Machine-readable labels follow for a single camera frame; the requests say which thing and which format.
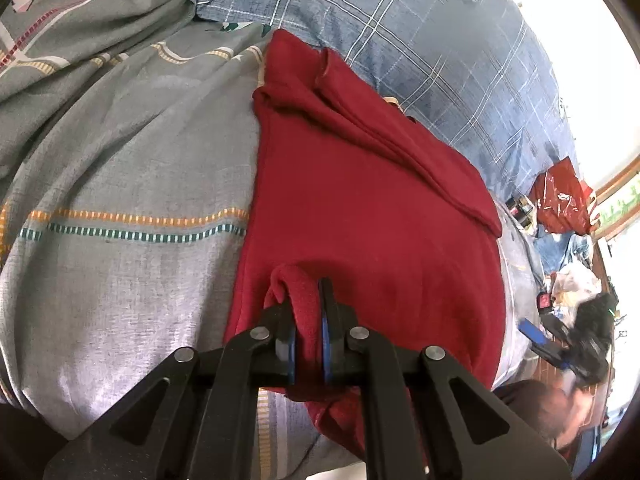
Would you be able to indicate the red plastic bag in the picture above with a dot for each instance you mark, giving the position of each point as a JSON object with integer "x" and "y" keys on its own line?
{"x": 560, "y": 200}

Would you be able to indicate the black item with red button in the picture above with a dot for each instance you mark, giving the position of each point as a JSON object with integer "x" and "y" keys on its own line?
{"x": 544, "y": 301}

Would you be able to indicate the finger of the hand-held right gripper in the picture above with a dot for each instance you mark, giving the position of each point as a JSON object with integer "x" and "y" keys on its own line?
{"x": 532, "y": 332}

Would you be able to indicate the wooden window frame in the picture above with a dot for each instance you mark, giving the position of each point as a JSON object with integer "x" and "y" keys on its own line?
{"x": 617, "y": 185}

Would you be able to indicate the blue plaid pillow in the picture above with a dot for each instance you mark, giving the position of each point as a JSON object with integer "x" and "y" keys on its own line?
{"x": 425, "y": 50}

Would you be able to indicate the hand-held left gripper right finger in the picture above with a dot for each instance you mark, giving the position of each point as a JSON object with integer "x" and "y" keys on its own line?
{"x": 327, "y": 340}

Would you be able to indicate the blue denim cloth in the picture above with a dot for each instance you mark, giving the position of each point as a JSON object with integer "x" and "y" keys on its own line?
{"x": 560, "y": 252}

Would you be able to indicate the red knit garment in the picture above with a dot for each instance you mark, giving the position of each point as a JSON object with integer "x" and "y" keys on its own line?
{"x": 375, "y": 210}

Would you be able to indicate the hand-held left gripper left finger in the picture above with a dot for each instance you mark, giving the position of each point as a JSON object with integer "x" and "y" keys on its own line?
{"x": 289, "y": 347}

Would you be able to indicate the white crumpled cloth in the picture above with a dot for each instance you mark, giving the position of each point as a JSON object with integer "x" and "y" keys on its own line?
{"x": 575, "y": 280}

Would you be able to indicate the person's right forearm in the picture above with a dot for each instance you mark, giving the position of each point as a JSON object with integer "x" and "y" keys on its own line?
{"x": 545, "y": 410}

